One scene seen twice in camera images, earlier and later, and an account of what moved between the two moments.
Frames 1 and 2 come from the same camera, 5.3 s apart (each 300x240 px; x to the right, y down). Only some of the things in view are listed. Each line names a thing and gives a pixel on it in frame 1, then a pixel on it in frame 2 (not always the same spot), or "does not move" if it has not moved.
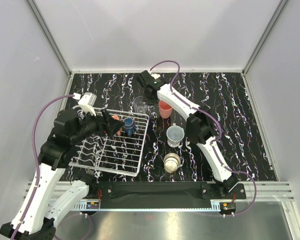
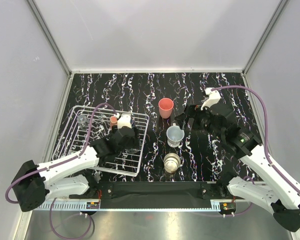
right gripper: x=149 y=102 to x=193 y=111
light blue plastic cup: x=175 y=134 does not move
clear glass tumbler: x=139 y=106 to x=131 y=150
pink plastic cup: x=165 y=109 does not move
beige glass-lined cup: x=172 y=162 does not move
